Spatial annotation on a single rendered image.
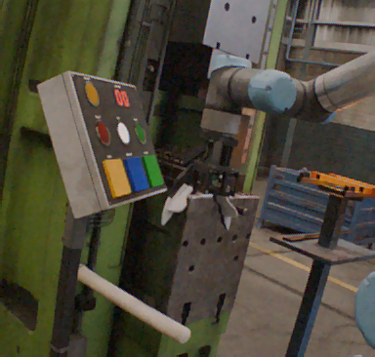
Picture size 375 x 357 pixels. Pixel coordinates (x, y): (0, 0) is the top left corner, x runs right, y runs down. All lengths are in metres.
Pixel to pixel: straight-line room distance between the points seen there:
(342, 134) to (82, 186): 9.28
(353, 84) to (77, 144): 0.52
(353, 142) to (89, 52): 8.75
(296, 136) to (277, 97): 9.84
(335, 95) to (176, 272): 0.84
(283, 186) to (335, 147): 4.71
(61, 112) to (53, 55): 0.75
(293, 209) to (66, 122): 4.63
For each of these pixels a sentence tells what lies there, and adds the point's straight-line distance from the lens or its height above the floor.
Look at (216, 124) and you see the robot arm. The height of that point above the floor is 1.15.
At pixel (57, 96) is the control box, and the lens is 0.98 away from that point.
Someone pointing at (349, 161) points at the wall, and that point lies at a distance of 9.95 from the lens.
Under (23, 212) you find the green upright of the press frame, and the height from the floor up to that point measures 0.71.
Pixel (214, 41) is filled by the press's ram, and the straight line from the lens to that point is 1.52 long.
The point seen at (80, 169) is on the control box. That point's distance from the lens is 0.96.
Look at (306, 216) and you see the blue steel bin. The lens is 5.38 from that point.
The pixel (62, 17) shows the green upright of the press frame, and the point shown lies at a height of 1.40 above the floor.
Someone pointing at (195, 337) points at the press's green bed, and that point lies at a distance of 1.78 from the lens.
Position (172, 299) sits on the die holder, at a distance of 1.57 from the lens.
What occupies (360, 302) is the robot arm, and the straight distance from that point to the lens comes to 0.65.
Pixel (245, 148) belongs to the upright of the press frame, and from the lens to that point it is 1.99.
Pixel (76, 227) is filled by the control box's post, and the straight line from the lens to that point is 1.16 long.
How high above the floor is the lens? 1.18
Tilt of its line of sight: 7 degrees down
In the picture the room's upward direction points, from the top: 11 degrees clockwise
